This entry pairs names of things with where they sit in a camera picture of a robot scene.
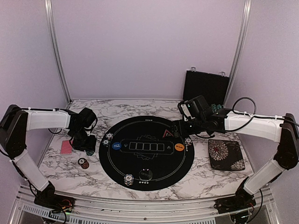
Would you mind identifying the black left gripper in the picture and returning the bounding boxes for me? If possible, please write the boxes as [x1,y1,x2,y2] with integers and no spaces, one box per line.
[70,127,96,152]

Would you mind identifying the small green fifty chip stack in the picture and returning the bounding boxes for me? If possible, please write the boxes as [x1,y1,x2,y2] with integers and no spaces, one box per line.
[102,140,110,147]

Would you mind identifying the orange big blind button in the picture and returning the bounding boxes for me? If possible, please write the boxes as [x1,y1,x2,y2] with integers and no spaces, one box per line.
[175,143,185,152]

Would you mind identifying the small blue ten chip stack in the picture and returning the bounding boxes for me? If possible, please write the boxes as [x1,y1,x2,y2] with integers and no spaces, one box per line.
[106,133,114,140]

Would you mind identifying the blue small blind button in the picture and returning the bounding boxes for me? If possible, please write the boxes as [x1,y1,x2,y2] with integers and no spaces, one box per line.
[112,142,121,150]

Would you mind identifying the clear round dealer button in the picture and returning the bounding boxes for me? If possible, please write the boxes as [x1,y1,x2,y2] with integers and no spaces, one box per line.
[139,169,153,181]

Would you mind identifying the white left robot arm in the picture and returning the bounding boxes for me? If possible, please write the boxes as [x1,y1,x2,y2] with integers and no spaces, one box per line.
[0,104,98,208]

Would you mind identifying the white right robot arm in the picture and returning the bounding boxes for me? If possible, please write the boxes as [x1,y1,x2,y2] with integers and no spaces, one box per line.
[174,96,299,209]

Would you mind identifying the red playing card deck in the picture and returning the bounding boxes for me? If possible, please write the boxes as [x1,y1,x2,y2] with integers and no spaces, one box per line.
[60,140,72,156]

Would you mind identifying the red chip stack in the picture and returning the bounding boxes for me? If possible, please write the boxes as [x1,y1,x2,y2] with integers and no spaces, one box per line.
[78,158,89,169]

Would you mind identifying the green chips in case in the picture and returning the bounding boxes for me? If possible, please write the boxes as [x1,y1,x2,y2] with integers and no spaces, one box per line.
[211,104,223,112]

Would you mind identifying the black poker chip case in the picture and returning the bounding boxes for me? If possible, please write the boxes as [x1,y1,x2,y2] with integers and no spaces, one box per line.
[183,70,229,105]

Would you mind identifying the black floral rectangular tray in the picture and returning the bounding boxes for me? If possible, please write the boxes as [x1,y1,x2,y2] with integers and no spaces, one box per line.
[208,139,245,171]

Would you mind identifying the round black poker mat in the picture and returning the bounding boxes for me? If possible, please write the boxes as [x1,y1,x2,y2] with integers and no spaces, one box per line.
[99,116,195,191]

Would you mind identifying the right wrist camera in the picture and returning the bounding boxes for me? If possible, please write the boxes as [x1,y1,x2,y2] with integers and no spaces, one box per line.
[178,95,213,121]

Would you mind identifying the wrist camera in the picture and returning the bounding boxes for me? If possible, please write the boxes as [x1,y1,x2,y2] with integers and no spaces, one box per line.
[178,95,213,121]
[78,107,98,132]

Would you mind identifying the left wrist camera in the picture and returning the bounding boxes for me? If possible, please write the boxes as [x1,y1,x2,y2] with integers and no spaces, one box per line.
[78,107,98,132]

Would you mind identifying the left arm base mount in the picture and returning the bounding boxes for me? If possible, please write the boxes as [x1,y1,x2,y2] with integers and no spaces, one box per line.
[34,185,75,211]

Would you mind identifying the aluminium front rail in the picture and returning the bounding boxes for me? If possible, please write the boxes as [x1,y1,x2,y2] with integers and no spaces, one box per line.
[14,186,275,224]

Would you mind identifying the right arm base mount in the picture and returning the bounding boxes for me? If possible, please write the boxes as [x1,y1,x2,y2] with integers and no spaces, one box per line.
[214,192,256,214]

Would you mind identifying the right aluminium frame post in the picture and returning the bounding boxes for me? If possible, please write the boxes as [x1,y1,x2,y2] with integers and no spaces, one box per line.
[225,0,252,103]

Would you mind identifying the aluminium frame post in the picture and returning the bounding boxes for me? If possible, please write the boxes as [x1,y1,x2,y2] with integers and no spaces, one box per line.
[44,0,72,105]
[225,0,252,103]

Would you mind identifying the left aluminium frame post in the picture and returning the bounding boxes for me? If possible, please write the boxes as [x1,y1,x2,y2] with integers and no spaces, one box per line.
[44,0,72,105]

